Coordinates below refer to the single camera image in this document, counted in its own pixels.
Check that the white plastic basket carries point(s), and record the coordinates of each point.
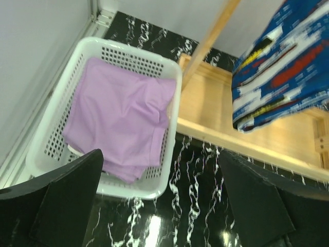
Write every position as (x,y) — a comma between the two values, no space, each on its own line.
(48,150)

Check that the purple trousers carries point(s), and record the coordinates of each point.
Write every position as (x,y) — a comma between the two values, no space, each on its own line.
(122,113)

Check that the aluminium rail frame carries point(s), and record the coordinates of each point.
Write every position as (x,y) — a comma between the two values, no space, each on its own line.
(37,39)

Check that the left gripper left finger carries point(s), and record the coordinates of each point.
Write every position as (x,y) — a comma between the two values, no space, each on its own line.
(52,209)

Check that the blue patterned trousers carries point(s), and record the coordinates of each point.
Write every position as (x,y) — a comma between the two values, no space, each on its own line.
(285,71)

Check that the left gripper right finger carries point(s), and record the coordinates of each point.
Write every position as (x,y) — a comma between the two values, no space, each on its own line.
(271,210)

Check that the wooden clothes rack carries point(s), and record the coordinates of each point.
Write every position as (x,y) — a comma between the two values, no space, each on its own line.
(298,142)

